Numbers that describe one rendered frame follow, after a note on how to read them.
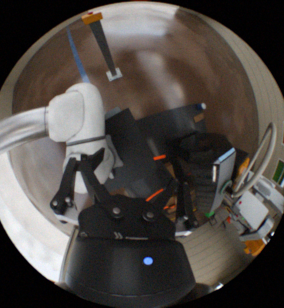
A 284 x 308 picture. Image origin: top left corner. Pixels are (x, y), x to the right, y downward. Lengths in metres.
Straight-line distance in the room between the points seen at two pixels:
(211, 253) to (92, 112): 6.07
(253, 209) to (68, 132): 1.32
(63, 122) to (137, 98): 1.17
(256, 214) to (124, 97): 2.04
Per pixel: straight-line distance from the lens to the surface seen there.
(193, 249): 5.82
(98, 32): 0.95
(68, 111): 0.27
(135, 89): 1.39
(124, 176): 0.52
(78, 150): 0.28
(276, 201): 1.95
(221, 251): 6.06
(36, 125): 0.30
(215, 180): 1.06
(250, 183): 0.44
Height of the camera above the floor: 1.28
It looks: 70 degrees down
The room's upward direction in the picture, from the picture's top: 165 degrees clockwise
